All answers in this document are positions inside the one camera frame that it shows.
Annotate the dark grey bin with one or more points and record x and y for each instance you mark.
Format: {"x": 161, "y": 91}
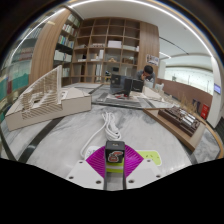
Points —
{"x": 196, "y": 106}

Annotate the wooden shelf unit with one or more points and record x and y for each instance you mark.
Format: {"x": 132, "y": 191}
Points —
{"x": 100, "y": 43}

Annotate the dark brown architectural model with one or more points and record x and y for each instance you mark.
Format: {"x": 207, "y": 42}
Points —
{"x": 181, "y": 120}

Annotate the wall poster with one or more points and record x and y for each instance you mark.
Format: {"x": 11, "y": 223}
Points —
{"x": 152, "y": 60}

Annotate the wooden model base board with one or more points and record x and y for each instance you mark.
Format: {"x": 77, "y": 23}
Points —
{"x": 173, "y": 132}

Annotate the green and white power strip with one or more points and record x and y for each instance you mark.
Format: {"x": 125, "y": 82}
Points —
{"x": 150, "y": 156}

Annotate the black charger block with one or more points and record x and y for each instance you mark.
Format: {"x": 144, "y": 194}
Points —
{"x": 115, "y": 155}

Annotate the glass-fronted bookcase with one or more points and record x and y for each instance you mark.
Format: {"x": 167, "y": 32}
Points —
{"x": 20, "y": 73}

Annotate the white architectural model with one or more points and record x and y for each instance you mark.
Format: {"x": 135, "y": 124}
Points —
{"x": 66, "y": 106}

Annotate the red bin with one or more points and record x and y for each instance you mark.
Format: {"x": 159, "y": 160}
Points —
{"x": 205, "y": 111}

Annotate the person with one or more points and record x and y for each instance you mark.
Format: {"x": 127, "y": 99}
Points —
{"x": 148, "y": 71}

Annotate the small white building model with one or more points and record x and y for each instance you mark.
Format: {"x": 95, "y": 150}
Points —
{"x": 154, "y": 93}

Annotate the blue wall screen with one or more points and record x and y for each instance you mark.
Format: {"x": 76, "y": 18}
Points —
{"x": 217, "y": 89}

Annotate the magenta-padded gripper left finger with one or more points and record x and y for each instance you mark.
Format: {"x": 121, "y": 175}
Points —
{"x": 95, "y": 163}

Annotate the ceiling light bar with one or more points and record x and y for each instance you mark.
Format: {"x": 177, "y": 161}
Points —
{"x": 165, "y": 54}

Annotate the grey flat model base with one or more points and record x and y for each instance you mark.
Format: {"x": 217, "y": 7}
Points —
{"x": 120, "y": 101}

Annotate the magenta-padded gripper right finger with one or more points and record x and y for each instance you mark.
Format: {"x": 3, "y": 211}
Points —
{"x": 133, "y": 163}

